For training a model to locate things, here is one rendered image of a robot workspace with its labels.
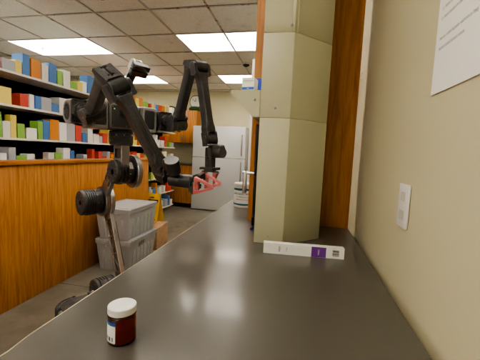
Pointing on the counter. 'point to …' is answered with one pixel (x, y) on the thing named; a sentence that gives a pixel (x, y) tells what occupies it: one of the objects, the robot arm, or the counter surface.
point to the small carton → (249, 83)
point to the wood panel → (336, 141)
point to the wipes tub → (240, 200)
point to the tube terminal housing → (291, 137)
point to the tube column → (301, 18)
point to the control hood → (249, 101)
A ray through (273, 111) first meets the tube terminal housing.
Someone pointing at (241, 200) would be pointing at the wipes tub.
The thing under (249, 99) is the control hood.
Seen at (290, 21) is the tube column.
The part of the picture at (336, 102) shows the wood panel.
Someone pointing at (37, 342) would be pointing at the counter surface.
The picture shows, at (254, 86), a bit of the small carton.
